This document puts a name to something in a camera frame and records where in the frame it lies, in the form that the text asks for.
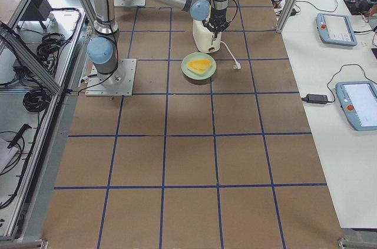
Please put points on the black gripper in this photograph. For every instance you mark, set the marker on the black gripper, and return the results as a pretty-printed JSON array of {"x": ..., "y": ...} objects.
[{"x": 218, "y": 18}]

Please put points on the white toaster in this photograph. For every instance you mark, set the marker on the white toaster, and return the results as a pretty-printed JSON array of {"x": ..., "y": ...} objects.
[{"x": 204, "y": 39}]

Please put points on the yellow toast on plate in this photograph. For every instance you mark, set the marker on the yellow toast on plate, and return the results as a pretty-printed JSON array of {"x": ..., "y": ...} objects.
[{"x": 199, "y": 66}]

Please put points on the green plate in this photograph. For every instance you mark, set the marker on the green plate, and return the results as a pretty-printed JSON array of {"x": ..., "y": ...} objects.
[{"x": 198, "y": 55}]

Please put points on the far blue teach pendant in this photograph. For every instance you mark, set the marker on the far blue teach pendant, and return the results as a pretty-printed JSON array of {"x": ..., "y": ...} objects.
[{"x": 335, "y": 29}]

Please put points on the blue teach pendant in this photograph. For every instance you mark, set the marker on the blue teach pendant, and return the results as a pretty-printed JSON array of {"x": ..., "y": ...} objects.
[
  {"x": 335, "y": 29},
  {"x": 358, "y": 102}
]

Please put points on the black power adapter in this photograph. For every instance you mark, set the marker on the black power adapter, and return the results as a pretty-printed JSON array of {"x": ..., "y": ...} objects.
[{"x": 315, "y": 99}]

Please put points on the near blue teach pendant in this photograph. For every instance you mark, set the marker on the near blue teach pendant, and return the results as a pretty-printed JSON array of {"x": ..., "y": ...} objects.
[{"x": 358, "y": 102}]

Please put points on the black monitor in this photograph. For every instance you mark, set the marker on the black monitor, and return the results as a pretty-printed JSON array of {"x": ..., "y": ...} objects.
[{"x": 37, "y": 10}]

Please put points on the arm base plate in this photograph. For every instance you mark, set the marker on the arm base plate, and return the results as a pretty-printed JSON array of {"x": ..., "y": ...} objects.
[
  {"x": 119, "y": 84},
  {"x": 129, "y": 3}
]

